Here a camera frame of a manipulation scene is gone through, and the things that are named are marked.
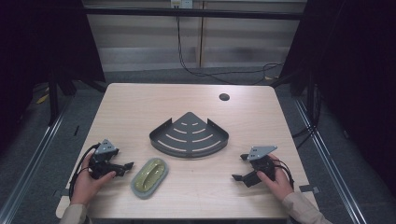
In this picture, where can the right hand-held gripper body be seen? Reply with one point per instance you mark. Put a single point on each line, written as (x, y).
(260, 165)

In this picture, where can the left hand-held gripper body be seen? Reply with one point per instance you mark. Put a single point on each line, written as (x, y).
(102, 160)

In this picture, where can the person's right hand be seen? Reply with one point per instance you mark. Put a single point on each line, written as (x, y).
(278, 181)

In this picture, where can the person's left hand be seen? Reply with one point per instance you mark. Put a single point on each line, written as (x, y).
(87, 186)

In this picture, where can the dark grey corner shelf rack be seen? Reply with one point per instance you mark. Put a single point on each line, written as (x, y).
(189, 135)

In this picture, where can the black table grommet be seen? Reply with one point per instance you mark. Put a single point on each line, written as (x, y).
(224, 96)

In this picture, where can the black curtain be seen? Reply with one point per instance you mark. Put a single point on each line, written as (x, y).
(351, 77)
(37, 62)

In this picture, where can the black horizontal bar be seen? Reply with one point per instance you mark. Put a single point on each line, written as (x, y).
(193, 13)

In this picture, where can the white wall socket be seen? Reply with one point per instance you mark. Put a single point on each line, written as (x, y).
(181, 3)

